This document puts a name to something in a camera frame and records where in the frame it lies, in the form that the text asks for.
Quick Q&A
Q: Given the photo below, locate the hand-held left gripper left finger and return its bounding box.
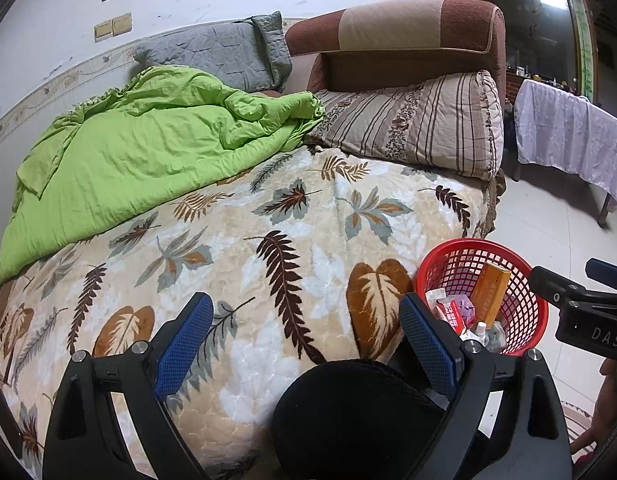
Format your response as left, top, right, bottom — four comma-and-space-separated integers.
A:
42, 291, 215, 480

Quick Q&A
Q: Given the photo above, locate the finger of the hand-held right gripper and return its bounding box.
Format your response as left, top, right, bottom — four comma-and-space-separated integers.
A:
585, 258, 617, 289
529, 265, 617, 307

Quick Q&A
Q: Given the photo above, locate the striped beige pillow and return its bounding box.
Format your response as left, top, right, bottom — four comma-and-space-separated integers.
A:
308, 70, 505, 182

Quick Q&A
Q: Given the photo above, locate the green quilt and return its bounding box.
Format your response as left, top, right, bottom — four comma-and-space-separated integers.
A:
0, 65, 326, 285

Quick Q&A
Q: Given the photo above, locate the leaf print blanket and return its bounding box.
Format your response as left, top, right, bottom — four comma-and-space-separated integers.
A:
0, 145, 504, 480

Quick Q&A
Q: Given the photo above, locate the wooden framed window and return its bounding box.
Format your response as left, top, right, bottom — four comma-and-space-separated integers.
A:
453, 0, 617, 111

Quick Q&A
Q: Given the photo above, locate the red white small box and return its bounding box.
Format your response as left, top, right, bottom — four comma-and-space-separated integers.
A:
435, 297, 476, 333

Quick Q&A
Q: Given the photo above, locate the red plastic basket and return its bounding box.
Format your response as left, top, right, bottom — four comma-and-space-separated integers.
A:
414, 238, 550, 357

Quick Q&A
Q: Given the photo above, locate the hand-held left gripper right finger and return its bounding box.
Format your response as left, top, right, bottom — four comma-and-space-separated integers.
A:
398, 292, 574, 480

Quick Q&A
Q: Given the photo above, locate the grey quilted pillow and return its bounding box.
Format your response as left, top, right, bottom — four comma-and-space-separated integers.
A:
133, 11, 293, 97

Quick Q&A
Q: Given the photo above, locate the white floral tablecloth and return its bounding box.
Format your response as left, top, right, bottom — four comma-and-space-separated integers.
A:
515, 78, 617, 201

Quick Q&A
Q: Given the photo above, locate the person's right hand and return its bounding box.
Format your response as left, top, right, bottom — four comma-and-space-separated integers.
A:
572, 359, 617, 457

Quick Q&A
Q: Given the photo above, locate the orange cardboard box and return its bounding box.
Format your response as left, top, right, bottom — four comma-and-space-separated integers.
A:
471, 266, 512, 328

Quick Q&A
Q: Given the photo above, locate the patterned floor mat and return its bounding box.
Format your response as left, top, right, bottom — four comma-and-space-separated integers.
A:
558, 400, 596, 453

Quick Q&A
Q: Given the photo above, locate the brown beige upholstered headboard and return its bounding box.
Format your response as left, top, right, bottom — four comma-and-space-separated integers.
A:
268, 0, 507, 98

